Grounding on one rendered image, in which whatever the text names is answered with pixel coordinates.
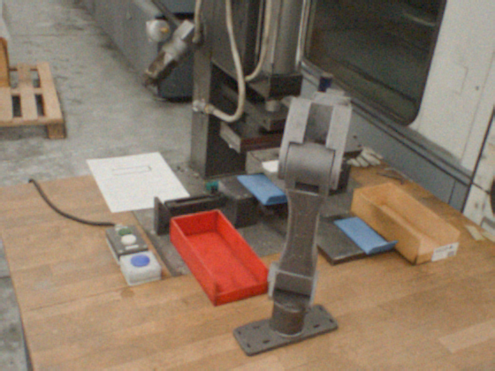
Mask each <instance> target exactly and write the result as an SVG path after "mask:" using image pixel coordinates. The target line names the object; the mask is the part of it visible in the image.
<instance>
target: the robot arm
mask: <svg viewBox="0 0 495 371"><path fill-rule="evenodd" d="M343 95H344V90H339V89H334V88H327V89H326V92H325V93H320V92H314V93H313V97H306V99H302V98H297V97H293V98H292V100H291V104H290V109H289V112H288V117H287V120H286V128H285V132H284V136H283V140H282V144H281V149H280V152H279V157H278V167H277V178H281V179H284V187H283V189H285V190H286V196H287V199H288V204H289V217H288V226H287V234H286V242H285V243H284V245H283V247H282V250H281V254H280V256H279V259H278V261H277V260H275V261H272V262H271V264H270V271H269V275H268V280H267V281H270V288H269V292H268V298H267V299H271V300H273V306H272V313H271V317H270V318H267V319H264V320H260V321H258V322H252V323H249V324H246V325H242V326H239V327H236V328H234V329H233V330H232V336H233V337H234V339H235V340H236V342H237V343H238V345H239V346H240V348H241V350H242V351H243V352H244V353H245V355H246V356H248V357H254V356H256V355H259V354H263V353H266V352H270V351H273V350H276V349H279V348H282V347H285V346H288V345H292V344H296V343H299V342H301V341H304V340H307V339H310V338H313V337H318V336H321V335H323V334H326V333H330V332H333V331H335V330H337V328H338V325H339V324H338V323H337V322H336V320H335V319H334V318H333V317H332V316H331V315H330V314H329V313H328V311H327V310H326V309H325V308H324V307H323V306H322V305H319V304H316V305H314V306H313V302H314V298H315V294H316V285H317V280H318V276H319V270H320V269H316V262H317V256H318V250H317V248H316V230H317V224H318V218H319V213H320V209H321V207H322V205H323V203H324V202H325V200H326V197H327V194H328V191H329V188H332V189H336V186H337V182H338V178H339V170H340V165H341V162H343V163H345V162H347V161H349V160H350V159H352V158H353V159H355V158H356V157H357V156H358V155H359V154H360V153H361V152H362V151H363V147H362V144H361V142H360V141H359V139H358V137H357V135H356V133H348V134H347V128H348V124H349V119H350V115H351V109H352V107H351V105H352V103H349V100H350V97H347V96H343ZM303 137H307V138H306V139H304V140H303Z"/></svg>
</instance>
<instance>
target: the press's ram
mask: <svg viewBox="0 0 495 371"><path fill-rule="evenodd" d="M220 92H222V93H223V94H224V95H226V96H227V97H228V98H229V99H231V100H232V101H233V102H235V103H236V104H237V105H238V106H239V82H238V81H237V80H231V81H221V83H220ZM283 98H284V96H280V97H273V98H272V99H270V101H269V102H268V101H265V99H266V98H264V97H263V95H262V94H260V93H259V92H258V91H256V90H255V91H254V90H251V87H249V82H246V83H245V105H244V111H246V112H247V113H248V114H249V115H250V116H247V118H243V119H237V120H236V121H234V122H228V121H221V130H220V135H221V136H222V137H223V138H224V139H225V140H226V141H227V142H228V143H229V145H230V147H231V148H235V149H236V150H237V151H238V152H239V153H240V152H247V151H254V150H260V149H267V148H278V147H281V144H282V140H283V136H284V132H285V128H286V120H287V117H288V112H289V109H290V108H288V107H287V106H286V105H284V104H283V103H282V102H281V100H282V99H283Z"/></svg>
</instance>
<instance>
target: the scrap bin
mask: <svg viewBox="0 0 495 371"><path fill-rule="evenodd" d="M170 241H171V242H172V244H173V245H174V247H175V248H176V250H177V251H178V253H179V255H180V256H181V258H182V259H183V261H184V262H185V264H186V265H187V266H188V268H189V269H190V271H191V272H192V274H193V275H194V277H195V279H196V280H197V282H198V283H199V285H200V286H201V287H202V289H203V290H204V292H205V293H206V295H207V296H208V298H209V300H210V301H211V303H212V304H213V306H214V307H216V306H220V305H223V304H227V303H230V302H233V301H237V300H241V299H246V298H250V297H254V296H257V295H261V294H264V293H267V290H268V282H269V281H267V280H268V275H269V271H270V269H269V268H268V267H267V266H266V265H265V263H264V262H263V261H262V260H261V259H260V257H259V256H258V255H257V254H256V253H255V251H254V250H253V249H252V248H251V247H250V245H249V244H248V243H247V242H246V241H245V239H244V238H243V237H241V235H240V234H239V233H238V232H237V231H236V230H235V228H234V227H233V226H232V225H231V224H230V222H229V221H228V220H227V219H226V218H225V216H224V215H223V214H222V213H221V212H220V210H219V209H215V210H211V211H205V212H201V213H195V214H191V215H185V216H177V217H172V218H171V220H170Z"/></svg>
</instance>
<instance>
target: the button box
mask: <svg viewBox="0 0 495 371"><path fill-rule="evenodd" d="M31 182H34V185H35V186H36V188H37V189H38V191H39V193H40V194H41V196H42V197H43V199H44V200H45V201H46V202H47V203H48V204H49V205H50V206H51V207H52V208H53V209H54V210H56V211H57V212H58V213H60V214H62V215H64V216H67V217H69V218H71V219H74V220H77V221H80V222H83V223H89V224H100V225H112V226H114V227H108V228H106V229H105V237H106V242H107V244H108V245H109V247H110V250H111V251H112V253H113V255H114V257H115V259H116V261H117V263H118V265H119V266H120V257H122V256H127V255H132V254H136V253H139V252H144V251H148V249H149V247H148V245H147V243H146V242H145V240H144V238H143V237H142V235H141V234H140V232H139V230H138V229H137V227H136V225H135V224H134V223H130V224H124V225H123V224H121V223H119V224H116V223H113V222H106V221H92V220H87V219H84V218H80V217H77V216H73V215H71V214H68V213H66V212H64V211H63V210H62V209H60V208H58V207H56V206H55V205H54V204H53V203H52V202H51V201H50V200H49V199H48V197H47V196H46V195H45V193H44V192H43V190H42V189H41V187H40V186H39V184H38V183H37V181H36V180H35V179H33V178H30V179H29V180H28V183H31ZM122 227H127V228H130V229H131V234H130V235H134V236H135V242H133V243H132V244H126V243H124V242H122V238H123V237H124V236H120V235H118V229H120V228H122Z"/></svg>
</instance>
